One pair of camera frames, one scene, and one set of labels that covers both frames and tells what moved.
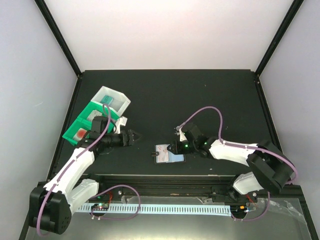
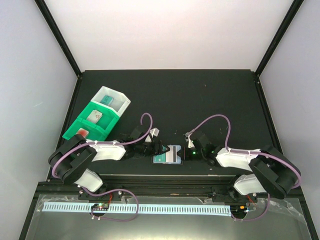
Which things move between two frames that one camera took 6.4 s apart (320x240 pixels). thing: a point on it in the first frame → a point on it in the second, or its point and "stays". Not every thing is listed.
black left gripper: [130, 138] → [153, 152]
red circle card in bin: [80, 134] stays
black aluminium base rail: [216, 186] stays
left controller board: [100, 207] stays
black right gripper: [176, 145] → [181, 156]
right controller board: [238, 211] stays
